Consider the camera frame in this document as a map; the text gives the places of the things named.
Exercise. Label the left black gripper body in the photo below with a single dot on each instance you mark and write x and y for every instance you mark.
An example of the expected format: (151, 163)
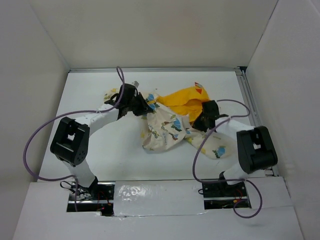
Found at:
(133, 104)

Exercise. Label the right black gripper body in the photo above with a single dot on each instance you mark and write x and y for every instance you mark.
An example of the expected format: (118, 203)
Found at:
(200, 123)

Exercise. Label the dinosaur print yellow-lined jacket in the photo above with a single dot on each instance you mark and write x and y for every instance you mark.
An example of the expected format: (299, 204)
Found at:
(171, 123)

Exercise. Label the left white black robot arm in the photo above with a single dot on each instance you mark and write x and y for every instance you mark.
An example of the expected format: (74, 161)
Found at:
(70, 143)

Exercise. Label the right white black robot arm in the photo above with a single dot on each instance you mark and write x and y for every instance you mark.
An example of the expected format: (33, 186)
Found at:
(255, 148)

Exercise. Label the white tape sheet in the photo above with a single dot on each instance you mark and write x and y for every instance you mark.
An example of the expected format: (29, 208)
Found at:
(157, 198)

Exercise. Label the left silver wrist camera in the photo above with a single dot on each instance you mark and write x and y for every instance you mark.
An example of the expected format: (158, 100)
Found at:
(136, 84)

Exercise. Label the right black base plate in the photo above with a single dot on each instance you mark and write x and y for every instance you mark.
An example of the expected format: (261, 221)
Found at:
(224, 196)

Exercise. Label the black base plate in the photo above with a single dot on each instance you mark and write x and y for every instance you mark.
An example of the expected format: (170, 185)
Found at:
(224, 196)
(80, 200)

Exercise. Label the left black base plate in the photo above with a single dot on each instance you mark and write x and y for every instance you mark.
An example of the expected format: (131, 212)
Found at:
(80, 200)

